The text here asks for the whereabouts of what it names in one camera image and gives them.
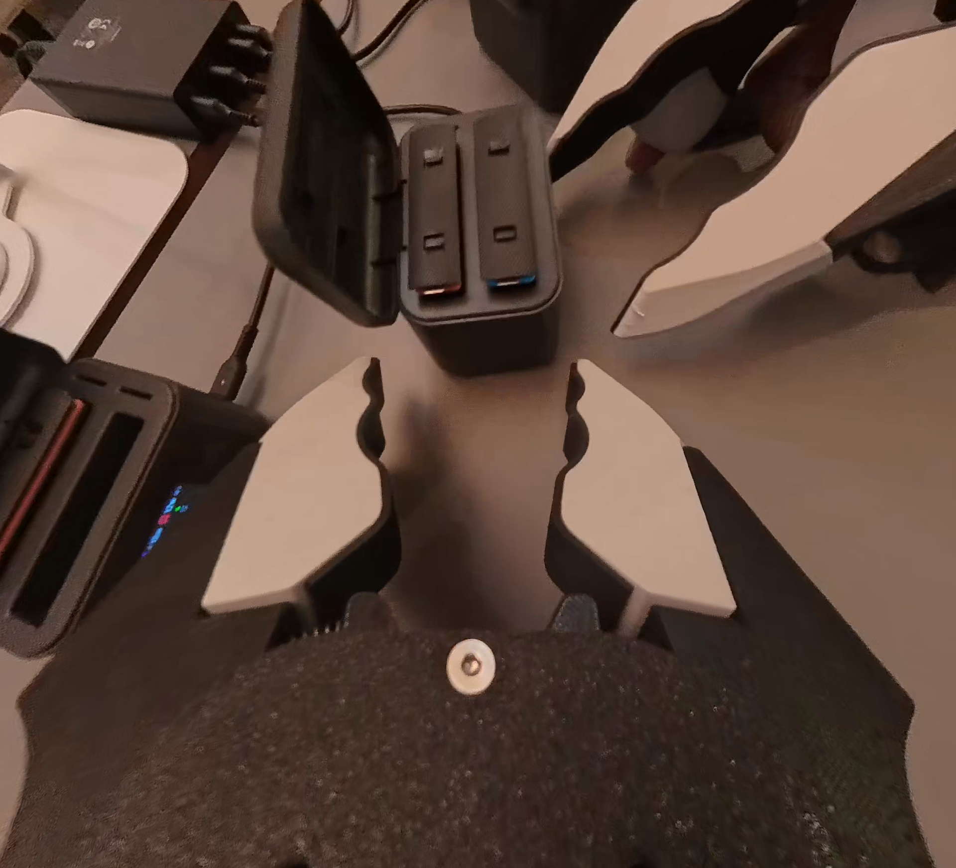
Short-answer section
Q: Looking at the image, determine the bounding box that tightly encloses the person's right hand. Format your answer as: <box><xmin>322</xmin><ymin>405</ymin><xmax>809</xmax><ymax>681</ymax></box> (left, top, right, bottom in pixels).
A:
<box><xmin>626</xmin><ymin>0</ymin><xmax>852</xmax><ymax>175</ymax></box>

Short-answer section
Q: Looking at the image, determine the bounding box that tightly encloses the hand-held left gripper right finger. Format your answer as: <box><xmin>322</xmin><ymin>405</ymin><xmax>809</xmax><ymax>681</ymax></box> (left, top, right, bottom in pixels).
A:
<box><xmin>543</xmin><ymin>358</ymin><xmax>737</xmax><ymax>639</ymax></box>

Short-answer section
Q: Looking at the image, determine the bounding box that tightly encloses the black charging hub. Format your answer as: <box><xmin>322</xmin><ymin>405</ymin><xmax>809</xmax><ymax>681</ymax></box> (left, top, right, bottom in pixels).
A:
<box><xmin>30</xmin><ymin>0</ymin><xmax>255</xmax><ymax>137</ymax></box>

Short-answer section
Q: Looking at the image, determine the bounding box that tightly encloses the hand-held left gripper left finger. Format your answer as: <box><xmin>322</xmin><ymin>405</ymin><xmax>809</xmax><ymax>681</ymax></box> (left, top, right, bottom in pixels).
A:
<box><xmin>202</xmin><ymin>356</ymin><xmax>402</xmax><ymax>636</ymax></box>

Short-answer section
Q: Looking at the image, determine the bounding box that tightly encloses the black battery charger case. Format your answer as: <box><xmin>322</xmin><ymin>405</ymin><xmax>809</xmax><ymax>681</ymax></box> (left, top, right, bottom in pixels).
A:
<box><xmin>0</xmin><ymin>326</ymin><xmax>271</xmax><ymax>660</ymax></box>
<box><xmin>252</xmin><ymin>0</ymin><xmax>563</xmax><ymax>376</ymax></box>
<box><xmin>401</xmin><ymin>0</ymin><xmax>656</xmax><ymax>113</ymax></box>

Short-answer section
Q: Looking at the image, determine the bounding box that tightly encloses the blue-tabbed black battery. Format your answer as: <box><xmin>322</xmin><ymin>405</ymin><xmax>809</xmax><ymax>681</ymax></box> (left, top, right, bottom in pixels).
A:
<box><xmin>472</xmin><ymin>114</ymin><xmax>540</xmax><ymax>296</ymax></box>

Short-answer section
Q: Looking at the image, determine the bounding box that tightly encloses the orange-tabbed black battery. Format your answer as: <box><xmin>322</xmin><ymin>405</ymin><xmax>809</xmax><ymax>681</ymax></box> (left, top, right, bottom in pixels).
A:
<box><xmin>0</xmin><ymin>398</ymin><xmax>87</xmax><ymax>563</ymax></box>
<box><xmin>407</xmin><ymin>125</ymin><xmax>464</xmax><ymax>299</ymax></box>

